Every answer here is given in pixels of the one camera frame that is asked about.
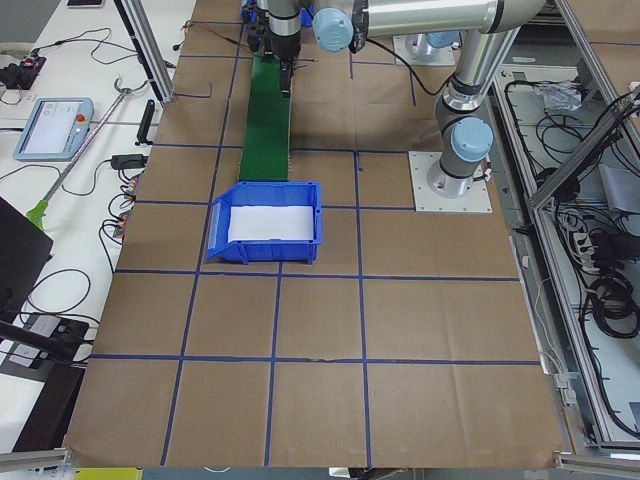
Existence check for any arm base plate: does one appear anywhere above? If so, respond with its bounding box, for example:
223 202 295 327
393 31 461 67
408 151 492 214

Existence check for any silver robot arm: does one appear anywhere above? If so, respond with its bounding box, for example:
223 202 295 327
257 0 313 98
312 0 544 199

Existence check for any white foam pad left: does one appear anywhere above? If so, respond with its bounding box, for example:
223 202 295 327
228 206 314 241

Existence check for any green conveyor belt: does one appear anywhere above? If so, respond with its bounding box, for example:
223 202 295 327
239 54 291 181

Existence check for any blue left bin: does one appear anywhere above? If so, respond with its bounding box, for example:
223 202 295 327
206 181 323 264

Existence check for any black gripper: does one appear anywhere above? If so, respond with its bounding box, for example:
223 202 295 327
262 37 301 98

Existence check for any aluminium frame post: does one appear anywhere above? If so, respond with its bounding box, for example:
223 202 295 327
114 0 174 104

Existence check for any black power adapter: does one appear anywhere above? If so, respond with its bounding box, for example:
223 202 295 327
110 154 148 170

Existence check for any metal reacher grabber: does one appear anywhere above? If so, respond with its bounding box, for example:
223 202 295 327
26 77 149 231

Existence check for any red black wire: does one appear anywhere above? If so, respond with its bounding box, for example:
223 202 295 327
172 19 251 51

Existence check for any teach pendant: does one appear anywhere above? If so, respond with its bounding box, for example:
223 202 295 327
13 97 94 161

